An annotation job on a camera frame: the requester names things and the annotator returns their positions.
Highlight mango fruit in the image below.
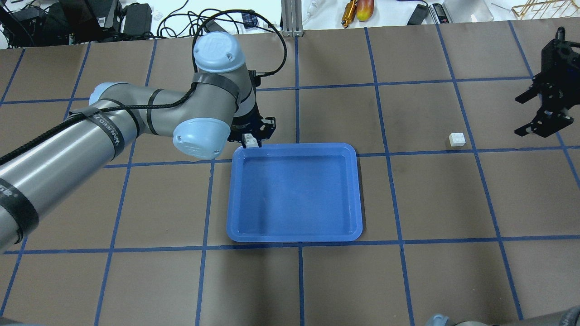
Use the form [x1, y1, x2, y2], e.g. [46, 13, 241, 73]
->
[356, 0, 375, 21]

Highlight gold bottle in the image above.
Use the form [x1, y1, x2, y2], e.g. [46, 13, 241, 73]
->
[340, 0, 357, 29]

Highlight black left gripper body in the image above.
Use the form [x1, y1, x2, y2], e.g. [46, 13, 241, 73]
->
[227, 105, 276, 143]

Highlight clear plastic lidded box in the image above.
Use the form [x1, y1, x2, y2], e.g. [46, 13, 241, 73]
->
[442, 0, 494, 24]

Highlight blue plastic tray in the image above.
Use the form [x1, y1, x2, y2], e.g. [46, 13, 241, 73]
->
[226, 143, 364, 243]

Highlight gold wire rack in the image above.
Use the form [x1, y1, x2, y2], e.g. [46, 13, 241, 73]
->
[489, 0, 580, 20]

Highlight black power adapter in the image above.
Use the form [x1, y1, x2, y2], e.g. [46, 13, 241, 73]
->
[407, 4, 429, 25]

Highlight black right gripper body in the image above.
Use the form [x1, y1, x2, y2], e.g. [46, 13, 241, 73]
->
[532, 27, 580, 117]

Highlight aluminium frame post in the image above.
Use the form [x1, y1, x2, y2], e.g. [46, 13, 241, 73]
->
[281, 0, 304, 38]

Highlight white block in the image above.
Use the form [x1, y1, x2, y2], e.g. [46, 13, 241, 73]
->
[448, 132, 467, 147]
[242, 133, 261, 149]

